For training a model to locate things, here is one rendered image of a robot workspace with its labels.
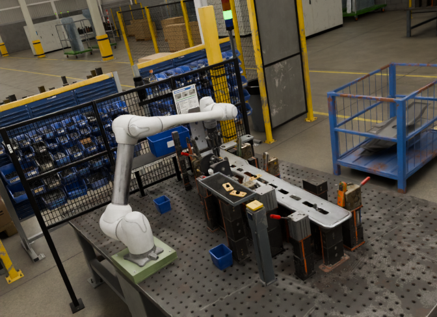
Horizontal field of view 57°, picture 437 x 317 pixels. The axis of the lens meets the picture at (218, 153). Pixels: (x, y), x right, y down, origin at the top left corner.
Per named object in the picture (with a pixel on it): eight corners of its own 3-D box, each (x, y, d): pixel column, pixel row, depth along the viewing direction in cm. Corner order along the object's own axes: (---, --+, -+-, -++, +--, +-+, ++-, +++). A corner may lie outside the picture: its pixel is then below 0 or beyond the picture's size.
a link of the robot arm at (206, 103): (199, 121, 277) (213, 122, 269) (194, 99, 271) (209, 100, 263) (209, 115, 284) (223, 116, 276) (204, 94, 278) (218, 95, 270)
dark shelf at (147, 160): (223, 137, 326) (222, 134, 325) (119, 178, 289) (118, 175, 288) (210, 132, 344) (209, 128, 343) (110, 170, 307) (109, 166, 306)
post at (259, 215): (278, 279, 206) (266, 207, 190) (266, 286, 203) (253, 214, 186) (268, 272, 213) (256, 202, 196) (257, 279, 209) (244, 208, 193)
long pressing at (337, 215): (359, 212, 198) (359, 210, 197) (326, 232, 188) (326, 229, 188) (217, 147, 311) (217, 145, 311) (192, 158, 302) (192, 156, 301)
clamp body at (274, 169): (288, 202, 273) (281, 157, 260) (274, 210, 268) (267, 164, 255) (279, 198, 281) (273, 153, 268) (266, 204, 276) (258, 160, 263)
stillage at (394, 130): (392, 136, 502) (391, 62, 466) (460, 148, 441) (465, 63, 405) (333, 175, 440) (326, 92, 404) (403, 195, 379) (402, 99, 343)
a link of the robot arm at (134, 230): (140, 258, 226) (131, 225, 219) (120, 249, 238) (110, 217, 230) (160, 243, 238) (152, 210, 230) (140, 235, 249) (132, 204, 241)
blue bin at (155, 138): (192, 145, 315) (188, 130, 310) (156, 158, 305) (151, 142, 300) (185, 139, 329) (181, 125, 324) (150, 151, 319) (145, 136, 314)
